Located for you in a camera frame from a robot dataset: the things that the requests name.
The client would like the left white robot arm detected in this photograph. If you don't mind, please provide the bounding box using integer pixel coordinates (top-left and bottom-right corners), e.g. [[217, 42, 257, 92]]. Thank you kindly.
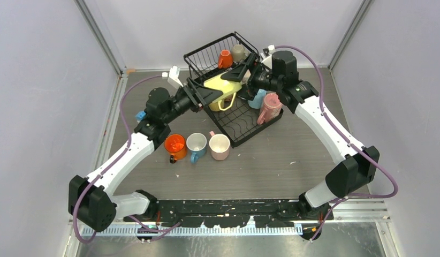
[[68, 79, 223, 232]]

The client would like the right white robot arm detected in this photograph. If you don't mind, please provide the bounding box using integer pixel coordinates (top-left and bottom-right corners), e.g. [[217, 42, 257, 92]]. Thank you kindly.
[[221, 47, 380, 220]]

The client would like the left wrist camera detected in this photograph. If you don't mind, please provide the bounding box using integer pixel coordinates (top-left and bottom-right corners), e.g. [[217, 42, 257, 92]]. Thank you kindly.
[[161, 65, 184, 89]]

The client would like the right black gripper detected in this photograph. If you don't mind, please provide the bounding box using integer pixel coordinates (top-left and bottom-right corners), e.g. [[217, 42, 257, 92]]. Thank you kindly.
[[221, 54, 282, 101]]

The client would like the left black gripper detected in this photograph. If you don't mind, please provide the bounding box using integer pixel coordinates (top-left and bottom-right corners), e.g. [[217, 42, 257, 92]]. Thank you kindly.
[[163, 78, 223, 125]]

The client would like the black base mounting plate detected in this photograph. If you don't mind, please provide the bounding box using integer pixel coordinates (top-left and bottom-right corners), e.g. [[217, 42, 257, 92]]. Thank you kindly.
[[135, 199, 333, 228]]

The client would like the pink patterned mug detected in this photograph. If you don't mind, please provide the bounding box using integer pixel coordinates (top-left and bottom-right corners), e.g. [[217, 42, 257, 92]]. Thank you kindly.
[[257, 93, 283, 125]]

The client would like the large orange mug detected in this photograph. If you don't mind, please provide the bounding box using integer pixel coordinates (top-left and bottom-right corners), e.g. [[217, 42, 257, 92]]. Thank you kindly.
[[164, 133, 187, 164]]

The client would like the small blue toy block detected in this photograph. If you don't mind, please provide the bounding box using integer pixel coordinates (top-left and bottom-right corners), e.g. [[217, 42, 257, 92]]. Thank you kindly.
[[135, 111, 146, 123]]

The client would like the black wire dish rack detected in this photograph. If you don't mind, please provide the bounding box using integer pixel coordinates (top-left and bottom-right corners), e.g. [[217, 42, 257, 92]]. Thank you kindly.
[[184, 32, 284, 148]]

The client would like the light blue faceted mug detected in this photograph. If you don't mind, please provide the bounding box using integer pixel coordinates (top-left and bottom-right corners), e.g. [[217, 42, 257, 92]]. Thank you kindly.
[[247, 89, 267, 109]]

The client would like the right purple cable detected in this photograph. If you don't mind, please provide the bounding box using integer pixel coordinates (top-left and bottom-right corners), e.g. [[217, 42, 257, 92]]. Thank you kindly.
[[273, 45, 399, 242]]

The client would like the yellow-green faceted mug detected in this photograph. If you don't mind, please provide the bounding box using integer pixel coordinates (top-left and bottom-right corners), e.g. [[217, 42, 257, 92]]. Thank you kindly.
[[203, 74, 242, 112]]

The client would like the small orange cup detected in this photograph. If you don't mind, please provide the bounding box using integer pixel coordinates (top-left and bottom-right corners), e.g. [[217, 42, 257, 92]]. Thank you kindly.
[[217, 49, 233, 69]]

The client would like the beige grey cup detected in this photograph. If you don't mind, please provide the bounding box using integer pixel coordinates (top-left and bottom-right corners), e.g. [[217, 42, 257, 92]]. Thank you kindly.
[[230, 44, 247, 63]]

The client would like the light pink faceted mug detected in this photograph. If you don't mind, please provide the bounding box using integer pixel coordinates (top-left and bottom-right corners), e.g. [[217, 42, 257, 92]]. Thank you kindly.
[[209, 131, 231, 161]]

